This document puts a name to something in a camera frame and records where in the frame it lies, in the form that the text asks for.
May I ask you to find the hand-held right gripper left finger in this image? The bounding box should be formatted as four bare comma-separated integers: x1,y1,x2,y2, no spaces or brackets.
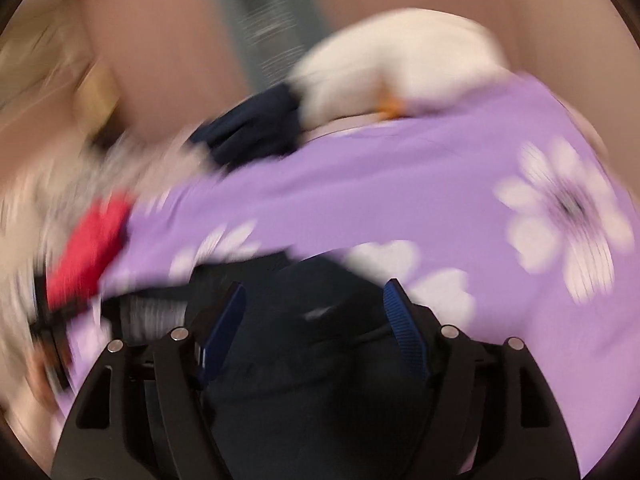
50,282,247,480

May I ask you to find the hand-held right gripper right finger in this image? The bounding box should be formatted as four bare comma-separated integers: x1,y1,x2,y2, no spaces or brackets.
382,279,581,480

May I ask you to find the dark navy zip jacket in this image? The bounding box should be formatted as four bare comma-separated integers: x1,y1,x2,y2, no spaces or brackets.
100,252,451,480

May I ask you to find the red puffer jacket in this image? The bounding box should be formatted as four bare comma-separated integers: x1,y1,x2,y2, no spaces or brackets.
45,195,136,311

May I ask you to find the purple floral bedsheet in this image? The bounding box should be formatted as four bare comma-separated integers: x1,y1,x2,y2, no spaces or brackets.
65,72,640,476

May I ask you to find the folded dark navy garment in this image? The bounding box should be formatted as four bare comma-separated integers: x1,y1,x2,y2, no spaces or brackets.
187,82,306,173

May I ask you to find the white plush toy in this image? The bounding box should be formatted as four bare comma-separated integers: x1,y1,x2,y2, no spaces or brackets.
290,7,516,128

